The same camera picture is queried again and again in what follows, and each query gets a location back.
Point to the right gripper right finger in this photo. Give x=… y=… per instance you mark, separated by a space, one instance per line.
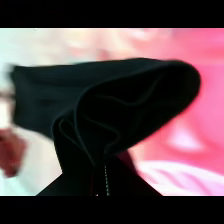
x=130 y=181

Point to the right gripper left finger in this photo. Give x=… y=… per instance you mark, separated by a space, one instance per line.
x=83 y=181

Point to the black garment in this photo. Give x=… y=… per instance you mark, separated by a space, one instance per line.
x=133 y=93

